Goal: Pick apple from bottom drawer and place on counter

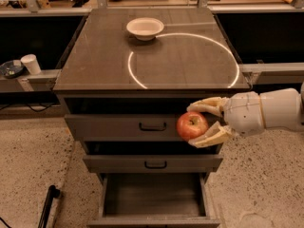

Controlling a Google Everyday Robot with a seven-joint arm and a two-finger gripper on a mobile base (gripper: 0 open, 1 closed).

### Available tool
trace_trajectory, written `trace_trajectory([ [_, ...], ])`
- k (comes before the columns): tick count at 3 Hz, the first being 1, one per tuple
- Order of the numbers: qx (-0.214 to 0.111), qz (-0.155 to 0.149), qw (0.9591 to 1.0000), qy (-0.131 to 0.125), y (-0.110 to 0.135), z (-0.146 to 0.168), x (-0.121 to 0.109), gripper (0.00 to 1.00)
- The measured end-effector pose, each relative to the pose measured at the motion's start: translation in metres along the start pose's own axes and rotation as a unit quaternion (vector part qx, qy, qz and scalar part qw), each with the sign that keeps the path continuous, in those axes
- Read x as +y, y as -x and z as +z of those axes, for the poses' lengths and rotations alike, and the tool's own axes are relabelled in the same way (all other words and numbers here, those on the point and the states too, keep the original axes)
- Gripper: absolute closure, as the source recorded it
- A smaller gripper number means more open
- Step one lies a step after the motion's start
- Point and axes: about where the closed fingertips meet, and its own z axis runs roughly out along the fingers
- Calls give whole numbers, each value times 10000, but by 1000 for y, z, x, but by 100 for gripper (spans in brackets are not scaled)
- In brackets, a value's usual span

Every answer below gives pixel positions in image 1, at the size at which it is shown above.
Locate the grey top drawer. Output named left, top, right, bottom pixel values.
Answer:
left=64, top=113, right=239, bottom=142

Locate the grey middle drawer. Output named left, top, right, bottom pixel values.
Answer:
left=84, top=155, right=222, bottom=174

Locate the white paper cup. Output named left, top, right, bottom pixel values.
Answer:
left=21, top=54, right=41, bottom=75

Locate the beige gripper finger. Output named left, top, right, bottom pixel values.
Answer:
left=188, top=122, right=236, bottom=148
left=186, top=97, right=229, bottom=117

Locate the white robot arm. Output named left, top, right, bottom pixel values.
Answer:
left=187, top=88, right=304, bottom=148

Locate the dark blue plate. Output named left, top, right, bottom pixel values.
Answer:
left=0, top=60, right=25, bottom=79

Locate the white paper bowl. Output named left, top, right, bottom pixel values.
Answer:
left=126, top=17, right=164, bottom=41

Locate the black bar on floor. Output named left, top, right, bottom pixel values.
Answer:
left=38, top=185, right=61, bottom=228

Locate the grey drawer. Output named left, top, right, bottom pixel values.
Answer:
left=64, top=113, right=239, bottom=142
left=87, top=173, right=220, bottom=228
left=84, top=155, right=222, bottom=174

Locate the grey drawer cabinet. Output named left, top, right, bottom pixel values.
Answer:
left=52, top=7, right=251, bottom=228

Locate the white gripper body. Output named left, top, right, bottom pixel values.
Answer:
left=223, top=92, right=264, bottom=137

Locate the grey metal shelf rail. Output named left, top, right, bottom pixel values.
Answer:
left=0, top=69, right=61, bottom=93

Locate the grey bottom drawer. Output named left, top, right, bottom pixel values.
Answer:
left=87, top=173, right=220, bottom=228

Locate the black cable under shelf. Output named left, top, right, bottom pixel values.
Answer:
left=0, top=102, right=58, bottom=113

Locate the red apple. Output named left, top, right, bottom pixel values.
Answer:
left=177, top=111, right=209, bottom=142

